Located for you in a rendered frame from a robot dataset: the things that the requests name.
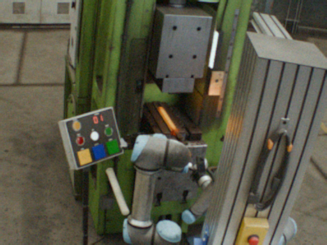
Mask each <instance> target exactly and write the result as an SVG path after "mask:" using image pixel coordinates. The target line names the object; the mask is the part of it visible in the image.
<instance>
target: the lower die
mask: <svg viewBox="0 0 327 245"><path fill-rule="evenodd" d="M155 102H159V101H153V102H145V104H143V105H145V106H146V108H145V106H143V108H144V109H143V111H142V119H143V116H144V122H145V120H146V125H147V120H148V118H150V115H151V117H152V118H153V119H149V120H148V129H149V123H150V122H151V121H154V122H155V124H156V125H157V128H156V126H153V124H154V122H151V124H150V129H149V130H150V132H151V127H152V126H153V129H152V134H163V135H165V137H166V139H169V140H176V138H175V136H174V135H172V129H171V128H170V126H169V125H168V124H167V121H165V118H164V116H163V115H162V114H161V113H160V111H159V108H158V107H157V106H156V104H155ZM159 103H160V104H161V106H162V107H163V108H164V110H165V113H166V114H167V115H168V116H169V118H170V119H171V121H172V123H173V124H174V126H175V127H176V128H177V129H179V133H180V134H181V136H182V137H183V139H181V140H182V142H183V141H185V133H186V131H185V129H184V128H183V129H182V125H181V124H180V122H179V121H178V119H177V118H175V115H173V112H171V108H170V109H169V106H168V104H167V103H166V102H159ZM146 109H147V111H148V112H149V115H148V112H146V113H145V111H146ZM144 113H145V115H144ZM146 115H147V116H146ZM179 124H180V125H179Z"/></svg>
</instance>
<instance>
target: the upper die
mask: <svg viewBox="0 0 327 245"><path fill-rule="evenodd" d="M148 74H149V75H150V77H151V78H152V79H153V82H154V83H155V84H156V85H157V86H158V88H159V90H160V91H161V92H162V93H185V92H193V88H194V82H195V78H193V77H192V76H191V77H190V78H167V76H165V78H155V77H154V74H152V72H151V71H150V70H149V69H148Z"/></svg>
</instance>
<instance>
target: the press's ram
mask: <svg viewBox="0 0 327 245"><path fill-rule="evenodd" d="M212 18H213V17H211V16H210V15H208V14H207V13H206V12H205V11H203V10H201V9H200V8H199V7H197V6H196V5H194V4H193V3H191V2H190V1H189V0H186V6H185V7H174V6H167V5H166V4H163V0H156V8H155V16H154V21H153V30H152V35H151V44H150V50H149V63H148V69H149V70H150V71H151V72H152V74H154V77H155V78H165V76H167V78H190V77H191V76H192V77H193V78H202V76H203V72H204V63H205V60H206V54H207V47H208V42H209V33H210V30H211V21H212Z"/></svg>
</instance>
